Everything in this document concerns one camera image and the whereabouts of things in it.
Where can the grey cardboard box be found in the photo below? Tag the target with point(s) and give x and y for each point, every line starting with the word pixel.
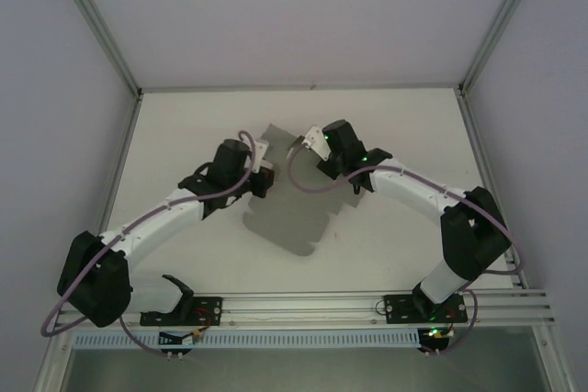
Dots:
pixel 294 217

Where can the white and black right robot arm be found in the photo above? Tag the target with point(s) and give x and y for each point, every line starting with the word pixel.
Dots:
pixel 413 190

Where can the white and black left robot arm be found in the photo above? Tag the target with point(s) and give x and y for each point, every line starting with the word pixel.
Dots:
pixel 151 227

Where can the grey metal panel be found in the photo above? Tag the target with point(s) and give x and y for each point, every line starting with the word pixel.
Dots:
pixel 298 371

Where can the aluminium table side rail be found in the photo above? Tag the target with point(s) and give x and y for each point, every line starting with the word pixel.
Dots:
pixel 477 144
pixel 116 181

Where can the aluminium mounting rail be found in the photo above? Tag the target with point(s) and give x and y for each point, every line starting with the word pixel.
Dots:
pixel 298 307

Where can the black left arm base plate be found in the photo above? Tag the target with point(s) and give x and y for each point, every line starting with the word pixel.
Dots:
pixel 209 307

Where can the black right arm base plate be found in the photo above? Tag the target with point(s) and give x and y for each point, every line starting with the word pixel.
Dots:
pixel 399 309

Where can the aluminium frame post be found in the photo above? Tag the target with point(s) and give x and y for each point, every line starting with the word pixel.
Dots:
pixel 102 29
pixel 500 20

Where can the aluminium frame leg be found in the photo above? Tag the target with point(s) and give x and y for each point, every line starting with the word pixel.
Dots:
pixel 551 364
pixel 50 364

